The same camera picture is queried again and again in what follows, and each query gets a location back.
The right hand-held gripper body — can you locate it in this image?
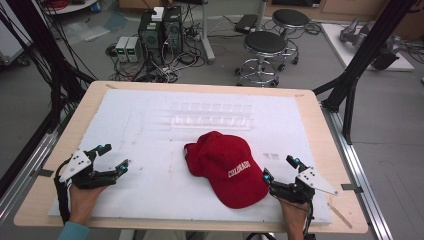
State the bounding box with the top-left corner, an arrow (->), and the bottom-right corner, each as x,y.
269,166 -> 340,205

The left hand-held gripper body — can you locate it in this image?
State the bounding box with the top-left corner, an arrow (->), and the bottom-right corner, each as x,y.
59,149 -> 119,190

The red baseball cap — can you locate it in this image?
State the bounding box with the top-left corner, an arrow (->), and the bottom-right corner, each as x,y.
183,130 -> 270,210

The person's right hand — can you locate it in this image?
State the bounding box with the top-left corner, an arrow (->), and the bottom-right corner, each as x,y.
279,198 -> 310,232

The person's left hand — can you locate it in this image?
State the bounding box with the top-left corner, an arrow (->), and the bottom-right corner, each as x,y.
67,184 -> 108,226

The white foam board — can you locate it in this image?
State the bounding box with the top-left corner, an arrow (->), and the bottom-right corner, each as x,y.
47,87 -> 333,225

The thin wooden stick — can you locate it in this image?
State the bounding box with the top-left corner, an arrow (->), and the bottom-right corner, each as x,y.
327,202 -> 353,230

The clear acrylic compartment rack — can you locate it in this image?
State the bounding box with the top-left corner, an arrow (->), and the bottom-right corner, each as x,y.
169,100 -> 255,131

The grey power supply unit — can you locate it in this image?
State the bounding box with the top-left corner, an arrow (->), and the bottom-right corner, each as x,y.
126,36 -> 143,63
114,35 -> 130,63

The clear plastic sheet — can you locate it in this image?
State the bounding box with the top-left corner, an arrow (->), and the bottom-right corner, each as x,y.
62,20 -> 112,43

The black round stool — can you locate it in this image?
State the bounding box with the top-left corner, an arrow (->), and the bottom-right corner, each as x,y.
271,8 -> 311,73
234,30 -> 290,89

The black computer tower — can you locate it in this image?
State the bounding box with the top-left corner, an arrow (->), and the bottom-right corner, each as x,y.
137,9 -> 165,67
162,5 -> 185,55

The white floor board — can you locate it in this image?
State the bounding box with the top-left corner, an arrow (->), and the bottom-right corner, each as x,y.
320,22 -> 416,73

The grey equipment case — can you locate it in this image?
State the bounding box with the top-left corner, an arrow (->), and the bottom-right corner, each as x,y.
0,0 -> 33,67

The white round table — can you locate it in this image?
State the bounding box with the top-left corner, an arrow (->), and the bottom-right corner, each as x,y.
42,0 -> 102,16

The white box device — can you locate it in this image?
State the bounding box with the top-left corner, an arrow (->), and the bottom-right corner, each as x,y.
151,6 -> 166,23

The flat black device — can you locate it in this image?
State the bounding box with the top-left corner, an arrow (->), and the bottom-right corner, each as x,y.
233,13 -> 259,35

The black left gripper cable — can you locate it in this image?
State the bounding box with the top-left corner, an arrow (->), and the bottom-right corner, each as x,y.
53,159 -> 74,225

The aluminium frame rail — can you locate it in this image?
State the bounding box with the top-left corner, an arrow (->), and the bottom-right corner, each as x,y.
0,130 -> 60,223
320,101 -> 395,240

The black metal stand with cables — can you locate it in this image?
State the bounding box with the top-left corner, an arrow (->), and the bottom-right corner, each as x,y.
0,0 -> 98,135

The tangle of floor cables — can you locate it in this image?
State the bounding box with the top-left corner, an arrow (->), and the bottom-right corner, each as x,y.
104,19 -> 209,84

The grey metal post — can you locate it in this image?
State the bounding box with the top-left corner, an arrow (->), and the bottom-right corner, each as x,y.
254,0 -> 270,33
199,0 -> 217,65

